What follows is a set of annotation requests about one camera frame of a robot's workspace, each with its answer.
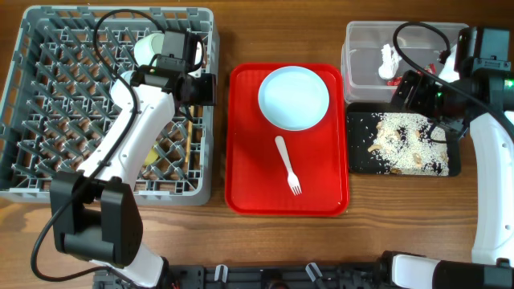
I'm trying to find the red plastic tray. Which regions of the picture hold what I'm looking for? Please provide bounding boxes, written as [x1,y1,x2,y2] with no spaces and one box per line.
[225,63,349,217]

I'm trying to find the black waste tray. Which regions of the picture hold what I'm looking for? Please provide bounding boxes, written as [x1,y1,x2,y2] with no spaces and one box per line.
[345,102,462,177]

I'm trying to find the white tissue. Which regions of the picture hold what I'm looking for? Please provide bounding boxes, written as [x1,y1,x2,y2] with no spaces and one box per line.
[378,44,402,80]

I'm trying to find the red snack wrapper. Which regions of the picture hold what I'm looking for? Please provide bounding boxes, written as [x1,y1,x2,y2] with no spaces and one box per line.
[386,63,437,86]

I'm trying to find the wooden chopstick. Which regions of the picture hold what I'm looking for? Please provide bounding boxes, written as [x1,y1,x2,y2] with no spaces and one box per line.
[185,106,194,165]

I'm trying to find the clear plastic bin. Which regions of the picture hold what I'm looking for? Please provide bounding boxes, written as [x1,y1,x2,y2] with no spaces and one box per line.
[341,21,446,104]

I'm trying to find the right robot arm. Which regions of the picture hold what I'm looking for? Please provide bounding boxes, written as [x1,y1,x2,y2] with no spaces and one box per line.
[377,26,513,288]

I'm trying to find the white plastic fork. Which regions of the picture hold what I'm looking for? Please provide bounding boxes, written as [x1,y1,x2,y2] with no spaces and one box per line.
[275,136,302,196]

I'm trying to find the grey dishwasher rack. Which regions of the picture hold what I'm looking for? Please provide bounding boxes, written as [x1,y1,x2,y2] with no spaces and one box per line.
[1,6,219,206]

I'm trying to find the mint green bowl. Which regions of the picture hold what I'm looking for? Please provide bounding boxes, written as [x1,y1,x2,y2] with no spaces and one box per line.
[134,33,204,78]

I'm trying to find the yellow plastic cup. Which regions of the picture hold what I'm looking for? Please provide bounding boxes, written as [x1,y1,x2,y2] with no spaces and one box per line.
[144,148,159,166]

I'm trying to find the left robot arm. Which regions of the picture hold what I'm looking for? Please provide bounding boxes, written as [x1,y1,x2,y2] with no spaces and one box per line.
[48,30,216,288]

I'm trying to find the light blue plate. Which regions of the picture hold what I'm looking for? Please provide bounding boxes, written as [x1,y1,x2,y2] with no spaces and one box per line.
[258,66,330,132]

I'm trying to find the rice and nut scraps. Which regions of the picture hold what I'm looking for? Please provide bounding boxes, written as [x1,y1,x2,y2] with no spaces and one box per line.
[353,112,451,177]

